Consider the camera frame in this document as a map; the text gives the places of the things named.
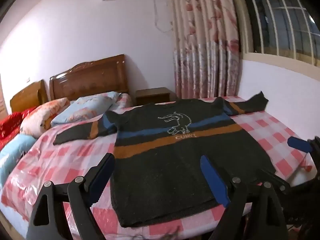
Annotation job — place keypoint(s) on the light blue floral pillow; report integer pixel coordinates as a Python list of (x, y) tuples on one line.
[(87, 107)]

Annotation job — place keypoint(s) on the window with white grille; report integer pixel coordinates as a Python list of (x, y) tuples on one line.
[(280, 20)]

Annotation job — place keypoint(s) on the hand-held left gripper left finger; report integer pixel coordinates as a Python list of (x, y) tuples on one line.
[(99, 180)]

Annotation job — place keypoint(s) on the large wooden headboard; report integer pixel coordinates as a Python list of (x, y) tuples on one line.
[(95, 77)]

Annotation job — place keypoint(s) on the pink floral curtain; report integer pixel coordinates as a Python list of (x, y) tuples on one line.
[(202, 42)]

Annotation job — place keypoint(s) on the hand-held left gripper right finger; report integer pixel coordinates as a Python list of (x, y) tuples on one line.
[(215, 180)]

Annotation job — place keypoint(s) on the dark striped knit sweater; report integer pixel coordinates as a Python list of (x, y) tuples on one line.
[(162, 175)]

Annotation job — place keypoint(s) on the red blanket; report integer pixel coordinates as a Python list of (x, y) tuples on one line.
[(12, 125)]

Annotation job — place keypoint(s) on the wooden nightstand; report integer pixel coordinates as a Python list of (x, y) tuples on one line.
[(152, 96)]

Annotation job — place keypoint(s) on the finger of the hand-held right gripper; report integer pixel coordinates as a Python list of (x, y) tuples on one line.
[(275, 178), (298, 144)]

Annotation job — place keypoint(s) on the small wooden headboard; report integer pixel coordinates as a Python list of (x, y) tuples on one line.
[(30, 96)]

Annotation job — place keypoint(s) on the light blue blanket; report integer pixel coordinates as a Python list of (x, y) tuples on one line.
[(12, 155)]

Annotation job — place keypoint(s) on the orange floral pillow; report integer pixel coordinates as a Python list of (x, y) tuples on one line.
[(42, 117)]

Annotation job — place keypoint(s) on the pink checked bed sheet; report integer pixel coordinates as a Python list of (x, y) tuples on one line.
[(262, 135)]

